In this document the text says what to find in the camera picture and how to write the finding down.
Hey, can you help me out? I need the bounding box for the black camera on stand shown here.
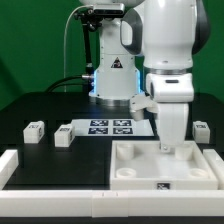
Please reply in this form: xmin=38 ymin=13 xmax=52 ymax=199
xmin=93 ymin=3 xmax=125 ymax=17

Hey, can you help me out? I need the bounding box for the white right fence wall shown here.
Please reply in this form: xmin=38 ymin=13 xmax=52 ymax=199
xmin=203 ymin=149 xmax=224 ymax=190

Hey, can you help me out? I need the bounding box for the white cable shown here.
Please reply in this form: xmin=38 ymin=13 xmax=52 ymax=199
xmin=62 ymin=4 xmax=88 ymax=93

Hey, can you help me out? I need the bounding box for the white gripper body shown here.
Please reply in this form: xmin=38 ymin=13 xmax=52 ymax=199
xmin=129 ymin=94 xmax=158 ymax=121

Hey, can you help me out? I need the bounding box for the sheet with four tags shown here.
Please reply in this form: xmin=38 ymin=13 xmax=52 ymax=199
xmin=71 ymin=119 xmax=153 ymax=136

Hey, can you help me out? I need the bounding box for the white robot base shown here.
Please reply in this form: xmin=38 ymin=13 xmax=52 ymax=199
xmin=89 ymin=19 xmax=141 ymax=106

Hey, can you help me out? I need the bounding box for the black camera stand pole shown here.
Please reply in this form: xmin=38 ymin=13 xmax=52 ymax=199
xmin=74 ymin=9 xmax=101 ymax=75

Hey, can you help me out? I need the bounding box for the white left fence wall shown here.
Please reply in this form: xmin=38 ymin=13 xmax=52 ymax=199
xmin=0 ymin=149 xmax=19 ymax=190

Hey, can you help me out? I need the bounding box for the white fence wall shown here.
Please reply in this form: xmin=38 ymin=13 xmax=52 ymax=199
xmin=0 ymin=190 xmax=224 ymax=218
xmin=0 ymin=149 xmax=19 ymax=190
xmin=203 ymin=149 xmax=224 ymax=190

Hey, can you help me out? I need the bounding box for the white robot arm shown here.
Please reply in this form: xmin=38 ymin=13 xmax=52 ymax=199
xmin=121 ymin=0 xmax=210 ymax=151

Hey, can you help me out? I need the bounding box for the white square tabletop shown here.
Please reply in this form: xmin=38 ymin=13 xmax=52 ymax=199
xmin=109 ymin=140 xmax=218 ymax=190

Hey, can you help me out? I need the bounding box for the white front fence wall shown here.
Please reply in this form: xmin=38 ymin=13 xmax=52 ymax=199
xmin=0 ymin=190 xmax=224 ymax=218

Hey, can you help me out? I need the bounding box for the black cable bundle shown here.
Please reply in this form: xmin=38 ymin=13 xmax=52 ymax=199
xmin=45 ymin=74 xmax=95 ymax=93

